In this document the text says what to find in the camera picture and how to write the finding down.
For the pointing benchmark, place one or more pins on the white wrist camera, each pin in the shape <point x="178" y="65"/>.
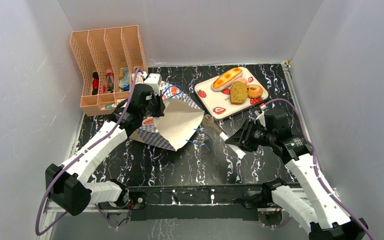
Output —
<point x="260" y="115"/>
<point x="153" y="80"/>

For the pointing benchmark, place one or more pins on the black red bottle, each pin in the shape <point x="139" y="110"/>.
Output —
<point x="95" y="83"/>

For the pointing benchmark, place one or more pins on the blue item in rack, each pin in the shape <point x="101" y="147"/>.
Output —
<point x="124" y="79"/>

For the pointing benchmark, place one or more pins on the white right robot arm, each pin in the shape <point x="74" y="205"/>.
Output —
<point x="323" y="218"/>

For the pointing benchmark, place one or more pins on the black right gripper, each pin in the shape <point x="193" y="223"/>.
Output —
<point x="245" y="136"/>

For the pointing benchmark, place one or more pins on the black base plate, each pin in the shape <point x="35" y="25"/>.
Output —
<point x="241" y="201"/>

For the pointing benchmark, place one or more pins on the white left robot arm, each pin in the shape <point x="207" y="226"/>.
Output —
<point x="68" y="184"/>

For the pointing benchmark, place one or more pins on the pink frosted fake donut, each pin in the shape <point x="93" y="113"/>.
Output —
<point x="242" y="80"/>

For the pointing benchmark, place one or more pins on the brown fake donut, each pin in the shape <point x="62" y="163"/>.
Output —
<point x="254" y="91"/>

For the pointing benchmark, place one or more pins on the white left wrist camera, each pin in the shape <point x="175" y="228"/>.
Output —
<point x="153" y="80"/>

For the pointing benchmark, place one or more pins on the checkered brown paper bag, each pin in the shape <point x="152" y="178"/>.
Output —
<point x="182" y="117"/>

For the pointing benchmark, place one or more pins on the brown fake bread slice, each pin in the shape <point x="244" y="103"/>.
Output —
<point x="238" y="93"/>

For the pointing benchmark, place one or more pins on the small tube in rack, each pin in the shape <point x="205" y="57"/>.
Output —
<point x="111" y="106"/>

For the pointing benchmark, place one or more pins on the pink capped bottle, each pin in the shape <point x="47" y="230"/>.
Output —
<point x="109" y="73"/>

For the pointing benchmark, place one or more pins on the strawberry print tray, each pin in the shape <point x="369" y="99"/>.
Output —
<point x="218" y="103"/>

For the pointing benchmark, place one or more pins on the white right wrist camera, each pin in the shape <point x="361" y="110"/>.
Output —
<point x="260" y="115"/>

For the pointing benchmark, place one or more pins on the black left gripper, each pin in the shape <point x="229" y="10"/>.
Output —
<point x="161" y="107"/>

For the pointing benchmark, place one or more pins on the long glazed fake bread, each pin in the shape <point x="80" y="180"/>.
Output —
<point x="226" y="79"/>

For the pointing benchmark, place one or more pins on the pink file organizer rack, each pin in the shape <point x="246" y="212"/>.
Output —
<point x="97" y="50"/>

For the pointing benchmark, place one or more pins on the metal tongs white handles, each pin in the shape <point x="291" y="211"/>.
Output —
<point x="211" y="122"/>

